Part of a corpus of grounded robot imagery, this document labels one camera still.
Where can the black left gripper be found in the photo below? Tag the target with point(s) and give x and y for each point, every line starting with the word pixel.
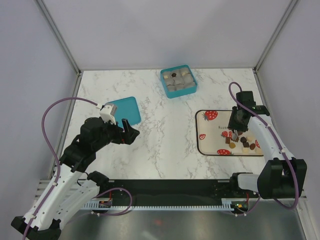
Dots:
pixel 123 137

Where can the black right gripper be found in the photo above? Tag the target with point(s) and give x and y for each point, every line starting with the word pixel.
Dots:
pixel 232 125

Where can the metal tongs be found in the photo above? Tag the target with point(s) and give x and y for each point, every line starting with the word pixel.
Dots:
pixel 235 136

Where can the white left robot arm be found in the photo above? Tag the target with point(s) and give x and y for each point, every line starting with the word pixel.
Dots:
pixel 48 216

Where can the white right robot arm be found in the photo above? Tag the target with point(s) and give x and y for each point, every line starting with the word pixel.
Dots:
pixel 283 175

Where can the dark brown chocolate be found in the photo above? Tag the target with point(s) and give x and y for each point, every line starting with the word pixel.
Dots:
pixel 243 139
pixel 252 146

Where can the brown square chocolate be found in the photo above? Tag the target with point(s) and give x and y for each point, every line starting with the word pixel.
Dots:
pixel 227 142

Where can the tan round chocolate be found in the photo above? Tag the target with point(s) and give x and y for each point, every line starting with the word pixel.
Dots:
pixel 232 145

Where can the teal chocolate box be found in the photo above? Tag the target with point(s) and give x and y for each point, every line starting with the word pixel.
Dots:
pixel 178 86

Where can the teal box lid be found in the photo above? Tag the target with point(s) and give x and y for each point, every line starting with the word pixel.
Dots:
pixel 127 108

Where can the strawberry print tray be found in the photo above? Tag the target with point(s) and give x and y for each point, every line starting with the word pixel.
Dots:
pixel 212 132

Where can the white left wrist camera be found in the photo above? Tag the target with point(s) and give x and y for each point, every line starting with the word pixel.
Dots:
pixel 107 113

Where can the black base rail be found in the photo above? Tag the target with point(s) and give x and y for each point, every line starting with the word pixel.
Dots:
pixel 175 191

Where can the white slotted cable duct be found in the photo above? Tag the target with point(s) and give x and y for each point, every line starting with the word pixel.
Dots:
pixel 223 204

